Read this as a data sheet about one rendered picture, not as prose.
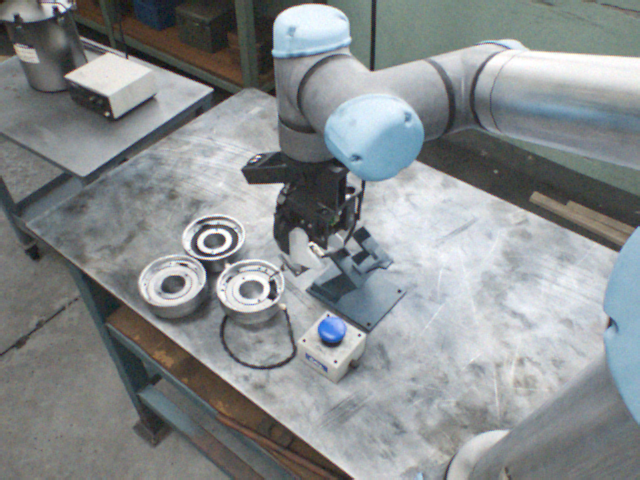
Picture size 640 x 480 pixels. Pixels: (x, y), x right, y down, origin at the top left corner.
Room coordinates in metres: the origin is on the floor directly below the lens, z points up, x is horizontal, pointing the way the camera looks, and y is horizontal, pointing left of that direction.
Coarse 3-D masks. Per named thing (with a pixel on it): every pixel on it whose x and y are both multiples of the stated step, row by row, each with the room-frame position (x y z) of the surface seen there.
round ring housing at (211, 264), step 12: (216, 216) 0.72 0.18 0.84; (228, 216) 0.72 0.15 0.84; (192, 228) 0.70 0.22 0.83; (240, 228) 0.70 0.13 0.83; (204, 240) 0.68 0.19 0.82; (216, 240) 0.69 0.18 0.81; (228, 240) 0.68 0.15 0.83; (192, 252) 0.65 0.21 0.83; (216, 252) 0.65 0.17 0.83; (240, 252) 0.65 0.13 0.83; (204, 264) 0.62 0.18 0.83; (216, 264) 0.62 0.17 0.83
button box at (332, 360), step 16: (320, 320) 0.50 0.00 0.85; (304, 336) 0.47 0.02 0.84; (352, 336) 0.47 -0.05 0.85; (304, 352) 0.45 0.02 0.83; (320, 352) 0.44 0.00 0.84; (336, 352) 0.44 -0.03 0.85; (352, 352) 0.45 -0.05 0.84; (320, 368) 0.44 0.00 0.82; (336, 368) 0.42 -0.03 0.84; (352, 368) 0.44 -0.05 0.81
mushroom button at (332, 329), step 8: (328, 320) 0.48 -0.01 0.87; (336, 320) 0.48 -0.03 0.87; (320, 328) 0.46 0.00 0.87; (328, 328) 0.46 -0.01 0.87; (336, 328) 0.46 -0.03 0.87; (344, 328) 0.46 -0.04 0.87; (320, 336) 0.46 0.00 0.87; (328, 336) 0.45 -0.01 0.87; (336, 336) 0.45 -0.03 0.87; (344, 336) 0.46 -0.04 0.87
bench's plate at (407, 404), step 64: (192, 128) 1.04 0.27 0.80; (256, 128) 1.04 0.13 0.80; (128, 192) 0.83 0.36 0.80; (192, 192) 0.83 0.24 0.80; (256, 192) 0.83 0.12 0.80; (384, 192) 0.83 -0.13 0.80; (448, 192) 0.83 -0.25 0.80; (64, 256) 0.67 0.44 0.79; (128, 256) 0.67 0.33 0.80; (256, 256) 0.67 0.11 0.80; (448, 256) 0.67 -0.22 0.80; (512, 256) 0.67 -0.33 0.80; (576, 256) 0.67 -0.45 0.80; (192, 320) 0.53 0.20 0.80; (384, 320) 0.53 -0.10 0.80; (448, 320) 0.53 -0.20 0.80; (512, 320) 0.53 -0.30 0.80; (576, 320) 0.53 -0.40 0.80; (256, 384) 0.42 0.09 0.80; (320, 384) 0.42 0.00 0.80; (384, 384) 0.42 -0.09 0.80; (448, 384) 0.42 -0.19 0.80; (512, 384) 0.42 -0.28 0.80; (320, 448) 0.33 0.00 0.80; (384, 448) 0.33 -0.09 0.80; (448, 448) 0.32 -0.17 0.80
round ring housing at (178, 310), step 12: (156, 264) 0.62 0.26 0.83; (168, 264) 0.62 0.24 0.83; (180, 264) 0.62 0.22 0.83; (192, 264) 0.62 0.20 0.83; (144, 276) 0.59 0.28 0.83; (168, 276) 0.60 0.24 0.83; (180, 276) 0.60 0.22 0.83; (204, 276) 0.59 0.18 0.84; (144, 288) 0.57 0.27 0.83; (156, 288) 0.57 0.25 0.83; (168, 288) 0.59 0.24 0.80; (204, 288) 0.57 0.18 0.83; (144, 300) 0.54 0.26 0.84; (192, 300) 0.54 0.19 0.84; (156, 312) 0.53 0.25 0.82; (168, 312) 0.53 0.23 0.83; (180, 312) 0.53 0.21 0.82
